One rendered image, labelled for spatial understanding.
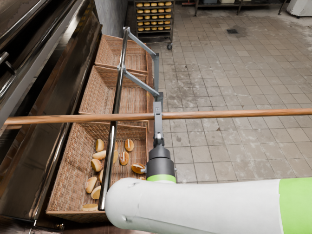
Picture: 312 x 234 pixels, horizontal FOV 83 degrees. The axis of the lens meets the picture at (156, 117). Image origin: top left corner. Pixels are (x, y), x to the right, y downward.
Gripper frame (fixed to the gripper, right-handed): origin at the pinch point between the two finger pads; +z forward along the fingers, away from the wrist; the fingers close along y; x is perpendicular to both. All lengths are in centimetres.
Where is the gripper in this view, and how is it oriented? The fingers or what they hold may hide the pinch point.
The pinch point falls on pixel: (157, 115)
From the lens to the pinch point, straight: 71.4
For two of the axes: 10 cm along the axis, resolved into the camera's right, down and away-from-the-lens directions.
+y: 0.0, 6.4, 7.7
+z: -0.4, -7.7, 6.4
